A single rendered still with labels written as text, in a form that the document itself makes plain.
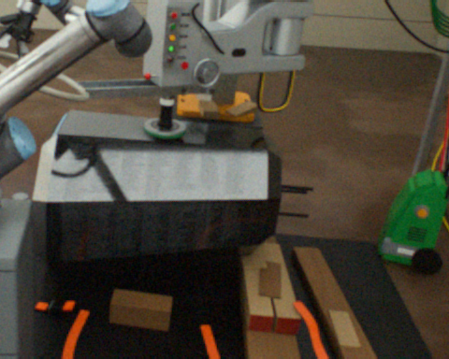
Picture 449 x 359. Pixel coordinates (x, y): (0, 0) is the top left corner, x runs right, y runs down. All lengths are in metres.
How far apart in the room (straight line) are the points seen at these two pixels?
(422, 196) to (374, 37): 6.40
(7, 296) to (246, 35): 1.65
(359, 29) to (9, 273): 8.35
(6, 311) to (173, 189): 1.05
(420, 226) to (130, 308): 1.85
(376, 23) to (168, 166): 7.38
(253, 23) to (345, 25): 6.85
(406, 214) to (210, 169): 1.41
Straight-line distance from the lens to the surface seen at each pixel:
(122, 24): 1.74
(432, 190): 3.74
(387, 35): 10.03
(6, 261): 2.06
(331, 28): 9.65
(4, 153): 2.00
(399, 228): 3.85
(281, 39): 3.08
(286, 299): 3.07
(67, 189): 2.83
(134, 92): 2.74
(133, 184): 2.83
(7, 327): 2.24
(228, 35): 2.85
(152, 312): 2.97
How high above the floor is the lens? 2.01
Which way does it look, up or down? 22 degrees down
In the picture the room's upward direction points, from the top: 5 degrees clockwise
